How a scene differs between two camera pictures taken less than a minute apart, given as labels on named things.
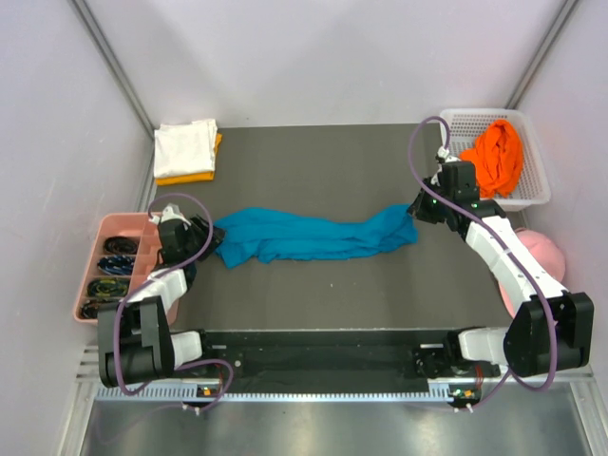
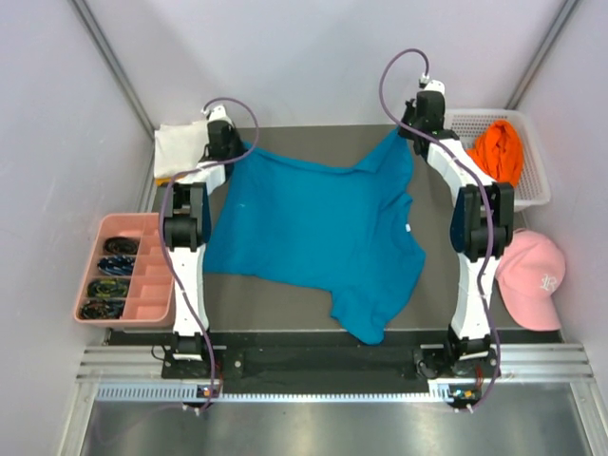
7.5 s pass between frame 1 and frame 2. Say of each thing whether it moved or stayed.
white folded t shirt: stayed
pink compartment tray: stayed
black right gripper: moved
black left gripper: moved
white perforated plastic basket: stayed
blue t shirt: moved
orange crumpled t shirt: stayed
